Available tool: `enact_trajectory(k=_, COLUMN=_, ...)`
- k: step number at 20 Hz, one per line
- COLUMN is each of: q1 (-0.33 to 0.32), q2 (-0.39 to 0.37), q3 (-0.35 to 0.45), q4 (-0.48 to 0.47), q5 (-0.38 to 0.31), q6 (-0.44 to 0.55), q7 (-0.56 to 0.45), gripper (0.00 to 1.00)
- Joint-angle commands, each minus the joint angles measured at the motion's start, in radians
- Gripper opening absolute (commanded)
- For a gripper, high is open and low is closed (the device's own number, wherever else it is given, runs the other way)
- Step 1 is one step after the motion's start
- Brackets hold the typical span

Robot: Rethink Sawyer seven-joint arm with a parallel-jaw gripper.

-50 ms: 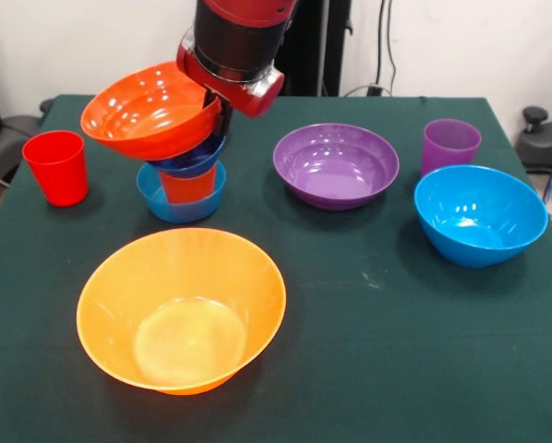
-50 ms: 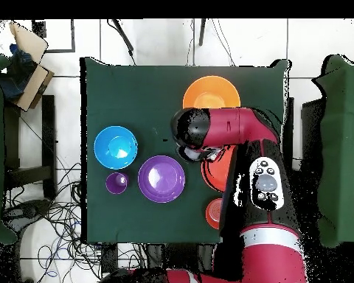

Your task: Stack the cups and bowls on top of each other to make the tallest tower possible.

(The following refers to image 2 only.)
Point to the black computer case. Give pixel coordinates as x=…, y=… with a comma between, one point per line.
x=311, y=135

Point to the blue bag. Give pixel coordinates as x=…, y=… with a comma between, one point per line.
x=17, y=76

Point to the black tripod leg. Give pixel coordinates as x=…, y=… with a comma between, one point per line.
x=123, y=35
x=202, y=32

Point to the black chair base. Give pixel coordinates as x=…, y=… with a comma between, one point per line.
x=29, y=210

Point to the black stool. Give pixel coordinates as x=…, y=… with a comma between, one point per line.
x=48, y=132

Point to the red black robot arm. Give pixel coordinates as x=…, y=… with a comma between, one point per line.
x=253, y=259

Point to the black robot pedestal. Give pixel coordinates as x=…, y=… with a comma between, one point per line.
x=180, y=255

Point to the small orange bowl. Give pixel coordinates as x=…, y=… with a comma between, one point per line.
x=214, y=213

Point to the purple bowl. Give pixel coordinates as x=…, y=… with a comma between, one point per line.
x=161, y=179

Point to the large yellow bowl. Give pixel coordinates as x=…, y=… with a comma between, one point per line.
x=211, y=91

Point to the large light blue bowl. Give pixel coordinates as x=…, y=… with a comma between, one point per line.
x=115, y=147

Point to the dark green table cloth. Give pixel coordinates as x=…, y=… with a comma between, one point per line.
x=121, y=88

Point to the black floor frame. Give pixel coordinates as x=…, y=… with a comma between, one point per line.
x=73, y=38

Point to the wide orange bowl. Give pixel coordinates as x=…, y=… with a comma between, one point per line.
x=218, y=174

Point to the purple cup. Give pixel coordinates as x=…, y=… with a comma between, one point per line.
x=117, y=182

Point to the cardboard box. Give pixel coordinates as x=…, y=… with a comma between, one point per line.
x=35, y=85

